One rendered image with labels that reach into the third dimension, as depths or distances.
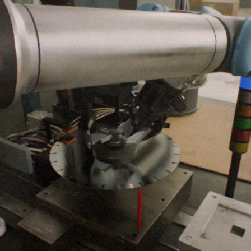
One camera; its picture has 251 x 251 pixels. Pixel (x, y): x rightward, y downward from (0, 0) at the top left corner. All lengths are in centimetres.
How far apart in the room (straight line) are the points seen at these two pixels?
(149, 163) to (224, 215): 20
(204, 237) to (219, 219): 6
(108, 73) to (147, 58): 5
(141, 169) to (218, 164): 48
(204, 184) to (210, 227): 39
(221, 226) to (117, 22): 50
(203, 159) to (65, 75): 94
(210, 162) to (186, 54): 84
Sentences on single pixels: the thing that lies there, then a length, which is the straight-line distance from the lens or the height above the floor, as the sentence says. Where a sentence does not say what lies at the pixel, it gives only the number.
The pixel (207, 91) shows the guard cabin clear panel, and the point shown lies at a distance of 183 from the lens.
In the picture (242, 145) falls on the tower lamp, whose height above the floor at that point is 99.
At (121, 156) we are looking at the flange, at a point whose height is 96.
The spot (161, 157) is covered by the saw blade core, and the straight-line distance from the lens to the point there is 79.
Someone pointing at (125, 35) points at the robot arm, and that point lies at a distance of 31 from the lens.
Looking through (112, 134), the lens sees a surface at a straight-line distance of 78.
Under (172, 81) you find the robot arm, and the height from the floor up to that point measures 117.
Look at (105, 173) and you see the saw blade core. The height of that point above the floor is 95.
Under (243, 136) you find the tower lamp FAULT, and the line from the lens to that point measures 80.
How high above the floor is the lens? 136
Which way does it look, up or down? 27 degrees down
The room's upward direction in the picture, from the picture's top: straight up
